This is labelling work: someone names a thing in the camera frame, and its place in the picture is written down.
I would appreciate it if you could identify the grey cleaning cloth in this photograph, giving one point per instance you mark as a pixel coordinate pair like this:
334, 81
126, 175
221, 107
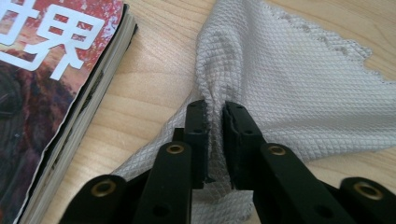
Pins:
295, 93

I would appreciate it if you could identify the red cover magazine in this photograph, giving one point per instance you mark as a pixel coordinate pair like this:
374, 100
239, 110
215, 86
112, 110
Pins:
46, 93

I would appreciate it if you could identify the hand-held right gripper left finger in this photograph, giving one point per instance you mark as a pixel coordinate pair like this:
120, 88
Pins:
197, 137

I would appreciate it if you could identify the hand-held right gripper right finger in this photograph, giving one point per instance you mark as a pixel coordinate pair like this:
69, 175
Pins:
241, 146

